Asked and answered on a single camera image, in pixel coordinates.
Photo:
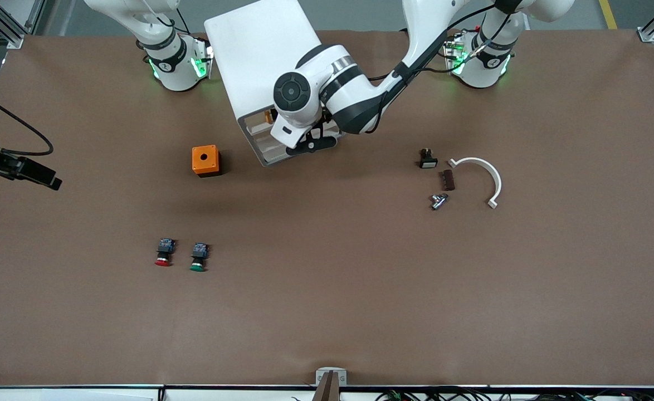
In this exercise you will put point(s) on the yellow push button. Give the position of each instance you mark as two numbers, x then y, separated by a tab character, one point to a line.
269	117

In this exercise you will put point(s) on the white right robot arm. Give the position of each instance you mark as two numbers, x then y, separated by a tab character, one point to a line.
165	61

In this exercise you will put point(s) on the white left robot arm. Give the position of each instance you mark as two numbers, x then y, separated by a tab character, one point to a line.
355	94

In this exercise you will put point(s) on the white drawer cabinet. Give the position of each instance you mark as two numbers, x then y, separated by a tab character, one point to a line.
249	50

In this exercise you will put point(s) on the red push button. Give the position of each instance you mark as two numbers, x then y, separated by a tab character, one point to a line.
164	253

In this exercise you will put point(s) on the green push button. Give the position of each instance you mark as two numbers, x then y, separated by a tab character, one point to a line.
198	260

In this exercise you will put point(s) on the orange box with hole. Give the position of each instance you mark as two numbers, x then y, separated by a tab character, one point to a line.
204	160

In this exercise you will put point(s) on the brown terminal block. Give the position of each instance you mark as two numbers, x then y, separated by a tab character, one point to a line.
447	180

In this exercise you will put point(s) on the black white-faced switch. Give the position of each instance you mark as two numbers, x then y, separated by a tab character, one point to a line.
428	160

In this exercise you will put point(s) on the silver metal key switch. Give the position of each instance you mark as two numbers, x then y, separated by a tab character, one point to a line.
438	201

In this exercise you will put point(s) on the white curved plastic bracket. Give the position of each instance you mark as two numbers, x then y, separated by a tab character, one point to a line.
486	166

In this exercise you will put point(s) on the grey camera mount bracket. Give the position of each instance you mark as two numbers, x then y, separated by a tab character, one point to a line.
331	376

